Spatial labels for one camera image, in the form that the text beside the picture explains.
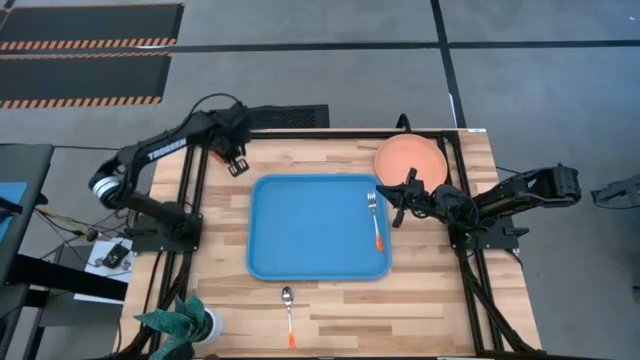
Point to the black hazard-striped floor mat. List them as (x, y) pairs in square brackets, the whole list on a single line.
[(80, 77), (90, 22)]

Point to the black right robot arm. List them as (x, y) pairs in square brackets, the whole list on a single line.
[(525, 192)]

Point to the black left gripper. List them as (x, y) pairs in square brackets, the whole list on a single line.
[(231, 131)]

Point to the black handheld controller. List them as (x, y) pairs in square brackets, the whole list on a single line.
[(116, 255)]

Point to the dark grey desk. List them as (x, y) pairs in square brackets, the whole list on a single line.
[(20, 165)]

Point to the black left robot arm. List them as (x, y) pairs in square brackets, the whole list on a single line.
[(165, 146)]

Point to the white paper sheet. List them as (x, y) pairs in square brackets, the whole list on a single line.
[(112, 280)]

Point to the black machine part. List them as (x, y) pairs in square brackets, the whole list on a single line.
[(617, 190)]

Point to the blue plastic tray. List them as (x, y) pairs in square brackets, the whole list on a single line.
[(315, 225)]

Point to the black computer tower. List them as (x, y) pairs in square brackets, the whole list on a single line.
[(287, 116)]

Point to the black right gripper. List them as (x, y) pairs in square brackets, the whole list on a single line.
[(420, 199)]

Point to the orange round plate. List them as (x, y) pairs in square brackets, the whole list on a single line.
[(405, 155)]

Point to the green plant white pot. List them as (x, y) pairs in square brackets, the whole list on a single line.
[(175, 325)]

